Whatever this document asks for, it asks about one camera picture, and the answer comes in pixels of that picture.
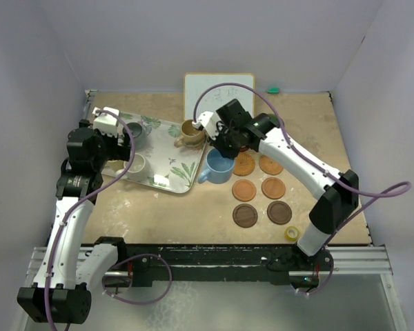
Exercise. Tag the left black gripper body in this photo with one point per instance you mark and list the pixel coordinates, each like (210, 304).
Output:
(108, 147)

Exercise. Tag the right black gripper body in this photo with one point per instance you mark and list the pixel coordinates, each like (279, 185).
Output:
(228, 141)

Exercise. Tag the woven rattan coaster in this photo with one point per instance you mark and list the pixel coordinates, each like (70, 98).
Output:
(269, 166)
(244, 164)

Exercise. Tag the light blue mug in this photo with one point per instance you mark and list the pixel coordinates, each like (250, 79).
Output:
(216, 168)

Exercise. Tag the tan brown mug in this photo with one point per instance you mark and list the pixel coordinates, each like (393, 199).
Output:
(189, 136)

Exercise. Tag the orange wooden coaster front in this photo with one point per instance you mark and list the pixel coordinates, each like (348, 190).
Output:
(244, 190)

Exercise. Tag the orange wooden coaster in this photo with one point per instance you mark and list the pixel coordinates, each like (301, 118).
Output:
(273, 188)
(244, 190)

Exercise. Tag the dark walnut coaster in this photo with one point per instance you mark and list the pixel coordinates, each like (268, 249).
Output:
(245, 215)
(279, 212)

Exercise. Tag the green mug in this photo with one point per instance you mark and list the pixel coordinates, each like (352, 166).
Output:
(275, 121)

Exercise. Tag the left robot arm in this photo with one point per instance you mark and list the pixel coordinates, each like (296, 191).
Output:
(61, 291)

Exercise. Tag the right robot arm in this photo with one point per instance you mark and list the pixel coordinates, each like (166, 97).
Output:
(233, 128)

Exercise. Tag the small whiteboard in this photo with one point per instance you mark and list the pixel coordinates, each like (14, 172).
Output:
(197, 83)

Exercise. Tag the grey mug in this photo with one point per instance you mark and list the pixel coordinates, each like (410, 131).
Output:
(139, 135)

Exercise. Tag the white mug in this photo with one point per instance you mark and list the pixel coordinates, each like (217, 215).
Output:
(139, 171)

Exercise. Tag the green small object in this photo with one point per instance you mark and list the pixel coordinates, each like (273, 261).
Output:
(273, 90)

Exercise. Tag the floral serving tray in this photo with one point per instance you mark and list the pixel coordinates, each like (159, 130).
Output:
(170, 168)

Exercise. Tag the yellow tape roll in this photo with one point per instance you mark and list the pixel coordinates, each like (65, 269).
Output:
(291, 233)

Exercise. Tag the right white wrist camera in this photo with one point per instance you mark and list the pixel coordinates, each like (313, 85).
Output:
(208, 121)

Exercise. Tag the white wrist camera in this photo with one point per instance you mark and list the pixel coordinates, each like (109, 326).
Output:
(208, 121)
(106, 122)

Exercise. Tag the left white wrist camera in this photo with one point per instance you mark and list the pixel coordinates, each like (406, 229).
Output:
(106, 122)

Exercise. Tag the black base frame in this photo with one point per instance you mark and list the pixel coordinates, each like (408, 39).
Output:
(277, 264)

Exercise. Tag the aluminium rail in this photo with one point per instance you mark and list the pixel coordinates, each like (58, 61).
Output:
(347, 260)

